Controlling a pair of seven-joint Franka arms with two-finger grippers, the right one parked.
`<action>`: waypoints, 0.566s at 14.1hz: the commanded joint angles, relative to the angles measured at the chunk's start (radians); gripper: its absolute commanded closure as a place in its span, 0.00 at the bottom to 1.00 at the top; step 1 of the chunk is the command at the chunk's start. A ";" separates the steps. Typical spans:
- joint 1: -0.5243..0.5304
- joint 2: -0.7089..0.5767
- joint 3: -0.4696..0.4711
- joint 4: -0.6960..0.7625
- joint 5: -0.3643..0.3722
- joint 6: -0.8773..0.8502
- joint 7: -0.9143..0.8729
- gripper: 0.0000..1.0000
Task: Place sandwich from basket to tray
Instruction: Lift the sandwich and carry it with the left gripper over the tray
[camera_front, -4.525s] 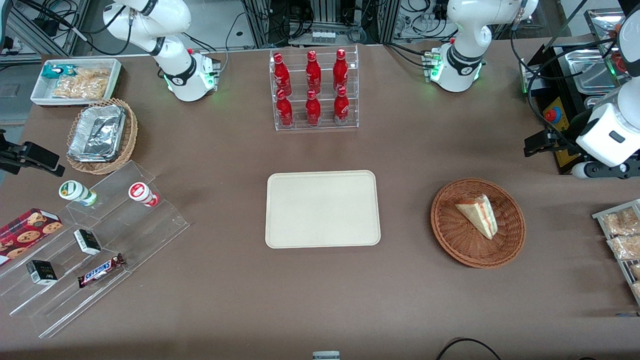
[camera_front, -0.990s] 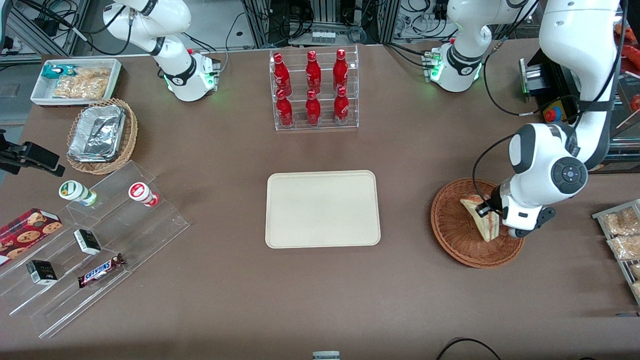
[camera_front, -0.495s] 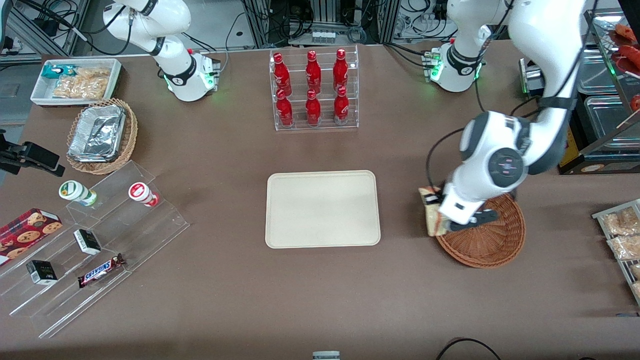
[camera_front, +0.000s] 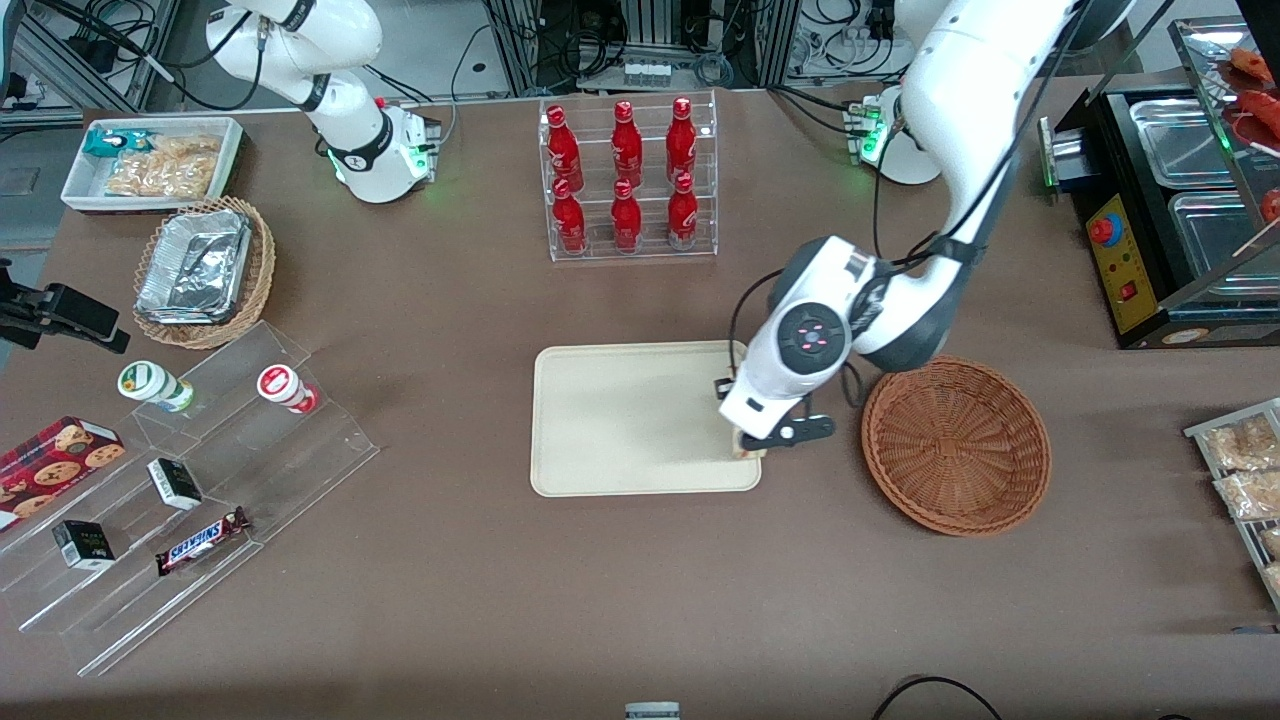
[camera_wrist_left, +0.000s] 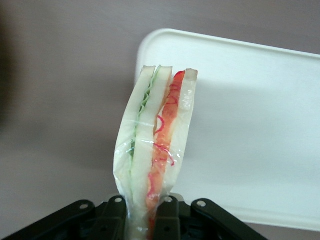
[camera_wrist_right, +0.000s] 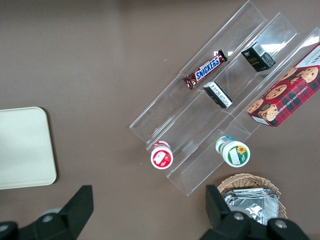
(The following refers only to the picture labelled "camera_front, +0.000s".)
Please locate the red sausage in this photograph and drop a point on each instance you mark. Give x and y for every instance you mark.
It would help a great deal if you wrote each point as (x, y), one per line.
(1252, 64)
(1262, 112)

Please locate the teal snack packet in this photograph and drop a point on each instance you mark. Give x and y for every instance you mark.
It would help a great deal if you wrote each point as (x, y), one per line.
(112, 143)

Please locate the clear bag of crackers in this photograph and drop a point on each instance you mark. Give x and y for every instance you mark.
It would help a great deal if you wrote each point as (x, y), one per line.
(170, 168)

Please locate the clear bagged pastry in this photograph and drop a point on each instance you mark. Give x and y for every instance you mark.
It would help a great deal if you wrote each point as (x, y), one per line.
(1245, 440)
(1255, 495)

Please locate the white power strip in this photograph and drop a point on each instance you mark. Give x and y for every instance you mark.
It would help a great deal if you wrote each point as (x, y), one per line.
(646, 73)

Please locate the grey snack tray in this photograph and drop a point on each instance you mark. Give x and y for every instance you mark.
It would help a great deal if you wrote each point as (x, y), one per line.
(1215, 440)

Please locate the small black box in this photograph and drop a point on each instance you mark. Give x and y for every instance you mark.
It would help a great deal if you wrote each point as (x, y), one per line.
(83, 545)
(175, 483)

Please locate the black food warmer appliance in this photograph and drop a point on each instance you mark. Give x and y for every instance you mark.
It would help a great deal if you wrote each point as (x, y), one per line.
(1140, 250)

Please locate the oval wicker basket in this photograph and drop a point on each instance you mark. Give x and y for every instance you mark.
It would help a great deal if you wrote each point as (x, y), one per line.
(262, 260)

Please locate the green lidded yogurt cup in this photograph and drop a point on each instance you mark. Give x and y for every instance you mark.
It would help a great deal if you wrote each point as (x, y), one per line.
(150, 383)

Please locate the red cola bottle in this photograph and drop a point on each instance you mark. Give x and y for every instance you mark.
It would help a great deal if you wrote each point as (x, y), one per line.
(563, 150)
(683, 215)
(626, 220)
(626, 145)
(681, 140)
(568, 220)

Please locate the clear acrylic bottle rack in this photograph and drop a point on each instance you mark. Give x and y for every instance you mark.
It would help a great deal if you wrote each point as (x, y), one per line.
(630, 240)

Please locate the white rectangular bin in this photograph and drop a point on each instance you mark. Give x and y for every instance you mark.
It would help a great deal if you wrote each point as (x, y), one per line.
(80, 185)

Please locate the red emergency knob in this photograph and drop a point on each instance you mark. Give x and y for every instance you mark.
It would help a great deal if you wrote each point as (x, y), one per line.
(1104, 230)

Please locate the red cookie box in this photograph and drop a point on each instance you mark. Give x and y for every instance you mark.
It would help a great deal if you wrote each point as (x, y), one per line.
(55, 460)

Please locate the stack of foil containers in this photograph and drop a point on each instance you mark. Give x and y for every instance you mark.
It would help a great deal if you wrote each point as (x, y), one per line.
(195, 265)

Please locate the red lidded yogurt cup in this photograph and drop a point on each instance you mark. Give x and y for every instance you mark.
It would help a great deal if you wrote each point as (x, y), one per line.
(283, 387)

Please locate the round brown wicker basket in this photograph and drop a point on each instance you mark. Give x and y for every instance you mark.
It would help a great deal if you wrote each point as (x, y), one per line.
(955, 445)

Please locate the beige plastic tray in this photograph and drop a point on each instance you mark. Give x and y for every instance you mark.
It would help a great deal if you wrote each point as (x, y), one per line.
(630, 420)

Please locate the steel warmer pan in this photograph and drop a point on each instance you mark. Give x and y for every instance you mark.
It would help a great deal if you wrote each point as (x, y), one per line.
(1185, 140)
(1215, 245)

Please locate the small grey white device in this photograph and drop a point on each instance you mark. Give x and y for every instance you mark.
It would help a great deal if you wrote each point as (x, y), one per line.
(652, 711)

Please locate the clear acrylic stepped display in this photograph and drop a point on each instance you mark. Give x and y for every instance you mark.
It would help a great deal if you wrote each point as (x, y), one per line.
(280, 470)

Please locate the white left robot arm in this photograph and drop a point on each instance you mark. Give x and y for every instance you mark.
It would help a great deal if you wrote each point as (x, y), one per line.
(960, 110)

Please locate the aluminium frame rack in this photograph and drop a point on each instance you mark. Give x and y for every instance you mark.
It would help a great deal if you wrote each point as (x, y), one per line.
(90, 60)

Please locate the triangular sandwich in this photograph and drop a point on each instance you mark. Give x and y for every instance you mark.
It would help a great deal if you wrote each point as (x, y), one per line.
(750, 453)

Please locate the snickers chocolate bar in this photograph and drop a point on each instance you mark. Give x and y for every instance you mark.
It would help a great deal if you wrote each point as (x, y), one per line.
(200, 542)

